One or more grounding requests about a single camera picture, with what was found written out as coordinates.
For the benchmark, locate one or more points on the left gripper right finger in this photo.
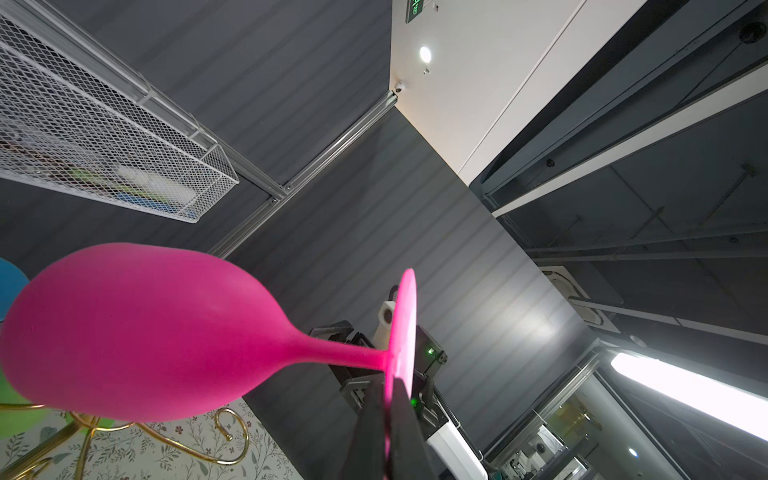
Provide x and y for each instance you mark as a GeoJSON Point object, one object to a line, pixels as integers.
{"type": "Point", "coordinates": [408, 458]}

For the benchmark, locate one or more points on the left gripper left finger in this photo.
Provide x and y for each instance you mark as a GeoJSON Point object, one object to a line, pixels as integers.
{"type": "Point", "coordinates": [366, 458]}

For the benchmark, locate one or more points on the pink wine glass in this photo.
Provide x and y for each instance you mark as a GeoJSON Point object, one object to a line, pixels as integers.
{"type": "Point", "coordinates": [143, 333]}

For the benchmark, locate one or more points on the green wine glass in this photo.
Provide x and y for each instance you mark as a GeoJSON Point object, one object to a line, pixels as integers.
{"type": "Point", "coordinates": [14, 422]}

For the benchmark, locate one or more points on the blue wine glass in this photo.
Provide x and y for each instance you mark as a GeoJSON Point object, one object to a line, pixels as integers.
{"type": "Point", "coordinates": [12, 282]}

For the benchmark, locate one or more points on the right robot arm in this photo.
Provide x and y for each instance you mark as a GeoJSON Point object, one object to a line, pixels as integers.
{"type": "Point", "coordinates": [440, 428]}

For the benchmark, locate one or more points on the green exit sign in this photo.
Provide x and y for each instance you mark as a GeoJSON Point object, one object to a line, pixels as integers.
{"type": "Point", "coordinates": [414, 9]}

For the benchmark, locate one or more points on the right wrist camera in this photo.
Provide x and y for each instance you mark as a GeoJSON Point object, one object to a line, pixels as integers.
{"type": "Point", "coordinates": [384, 324]}

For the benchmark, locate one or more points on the aluminium frame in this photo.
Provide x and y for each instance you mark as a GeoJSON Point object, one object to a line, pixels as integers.
{"type": "Point", "coordinates": [283, 86]}

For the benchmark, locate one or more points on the white mesh wall basket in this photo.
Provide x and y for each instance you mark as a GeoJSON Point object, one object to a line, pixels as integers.
{"type": "Point", "coordinates": [65, 129]}

